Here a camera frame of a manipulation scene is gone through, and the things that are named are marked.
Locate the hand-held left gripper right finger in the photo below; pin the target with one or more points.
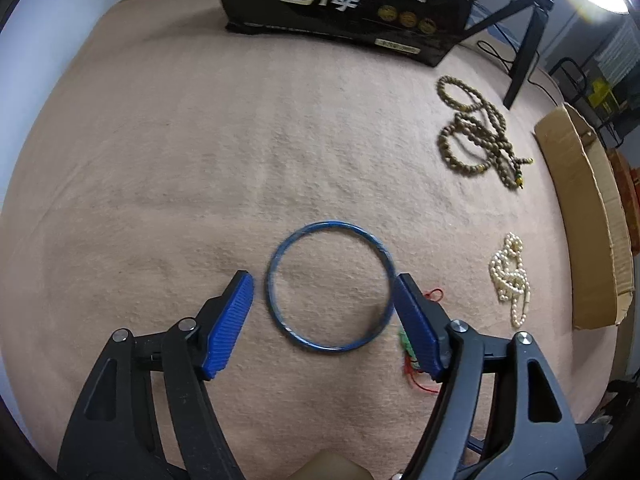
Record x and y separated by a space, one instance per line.
415 320

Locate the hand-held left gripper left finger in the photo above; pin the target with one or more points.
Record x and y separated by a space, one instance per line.
227 325

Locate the blue bangle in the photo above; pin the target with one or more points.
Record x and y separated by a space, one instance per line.
330 223

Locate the shallow cardboard box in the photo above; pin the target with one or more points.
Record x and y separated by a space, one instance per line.
575 170

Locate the black tripod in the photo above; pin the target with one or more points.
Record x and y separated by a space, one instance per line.
522 65

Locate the yellow crate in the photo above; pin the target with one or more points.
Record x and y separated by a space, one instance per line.
602 92

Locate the black printed snack bag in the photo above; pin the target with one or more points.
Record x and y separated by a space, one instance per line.
325 20

